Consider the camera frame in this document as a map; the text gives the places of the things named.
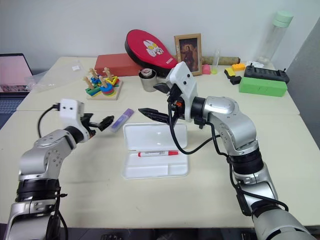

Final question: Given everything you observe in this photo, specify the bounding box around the wooden picture frame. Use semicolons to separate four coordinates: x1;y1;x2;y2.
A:
173;32;203;77

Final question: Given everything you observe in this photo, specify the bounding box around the red whiteboard marker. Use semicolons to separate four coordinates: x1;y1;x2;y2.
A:
137;150;180;158

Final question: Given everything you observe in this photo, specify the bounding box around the cork wooden roll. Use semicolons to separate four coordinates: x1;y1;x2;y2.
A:
201;55;242;65

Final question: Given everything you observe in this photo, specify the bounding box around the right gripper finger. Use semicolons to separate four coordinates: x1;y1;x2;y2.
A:
137;107;176;124
152;82;174;95

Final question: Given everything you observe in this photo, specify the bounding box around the small black block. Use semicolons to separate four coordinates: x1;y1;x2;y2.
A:
229;75;243;86

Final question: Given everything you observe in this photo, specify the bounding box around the open laptop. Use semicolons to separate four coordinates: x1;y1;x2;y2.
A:
0;52;34;131

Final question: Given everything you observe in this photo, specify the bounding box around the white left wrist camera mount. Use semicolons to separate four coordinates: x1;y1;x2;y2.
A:
59;98;90;142

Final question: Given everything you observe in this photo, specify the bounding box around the clear plastic bag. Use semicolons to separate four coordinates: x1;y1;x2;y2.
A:
24;71;56;91

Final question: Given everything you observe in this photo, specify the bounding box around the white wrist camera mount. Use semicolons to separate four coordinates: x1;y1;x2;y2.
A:
165;61;199;123
59;98;90;142

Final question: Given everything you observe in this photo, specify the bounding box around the red black boxing pad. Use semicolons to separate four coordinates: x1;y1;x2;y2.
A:
124;29;180;78

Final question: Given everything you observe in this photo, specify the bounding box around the crumpled white paper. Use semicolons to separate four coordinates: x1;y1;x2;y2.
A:
245;59;266;68

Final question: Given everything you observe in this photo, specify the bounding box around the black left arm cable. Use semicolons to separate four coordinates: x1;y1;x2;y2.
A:
37;102;69;240

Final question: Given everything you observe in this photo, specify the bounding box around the red rectangular box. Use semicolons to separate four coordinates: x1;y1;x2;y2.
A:
94;52;143;77

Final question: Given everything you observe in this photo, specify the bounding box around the clear plastic tube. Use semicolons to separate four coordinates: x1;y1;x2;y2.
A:
213;48;221;72

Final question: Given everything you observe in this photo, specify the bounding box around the clear bottle green lid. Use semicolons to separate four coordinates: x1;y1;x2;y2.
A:
256;10;295;65

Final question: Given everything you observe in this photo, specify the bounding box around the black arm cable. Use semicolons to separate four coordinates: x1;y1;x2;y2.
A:
166;96;290;216
37;102;69;240

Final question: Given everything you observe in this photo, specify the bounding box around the steel cup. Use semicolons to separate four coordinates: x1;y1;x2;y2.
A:
138;68;158;93

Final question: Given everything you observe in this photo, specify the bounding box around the wooden shape stacking toy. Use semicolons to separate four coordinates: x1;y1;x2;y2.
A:
82;66;124;102

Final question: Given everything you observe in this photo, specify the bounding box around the yellow toy brick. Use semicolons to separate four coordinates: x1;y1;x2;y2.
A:
231;62;247;72

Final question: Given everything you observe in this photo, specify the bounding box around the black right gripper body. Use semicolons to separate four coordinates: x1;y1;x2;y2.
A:
166;84;187;121

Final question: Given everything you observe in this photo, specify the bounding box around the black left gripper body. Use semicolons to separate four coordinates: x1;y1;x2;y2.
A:
79;115;98;139

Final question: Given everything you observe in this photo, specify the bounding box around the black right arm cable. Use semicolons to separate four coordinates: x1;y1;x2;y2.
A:
166;96;290;216

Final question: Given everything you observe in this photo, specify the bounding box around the white plastic pencil case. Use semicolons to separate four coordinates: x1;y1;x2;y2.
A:
121;122;190;180

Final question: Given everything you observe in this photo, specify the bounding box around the green rectangular box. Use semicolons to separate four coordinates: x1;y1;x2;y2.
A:
238;76;289;98

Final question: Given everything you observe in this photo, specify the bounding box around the purple marker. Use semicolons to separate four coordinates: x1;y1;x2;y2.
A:
110;107;136;133

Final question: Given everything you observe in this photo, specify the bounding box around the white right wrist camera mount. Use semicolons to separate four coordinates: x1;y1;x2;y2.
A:
165;61;199;123

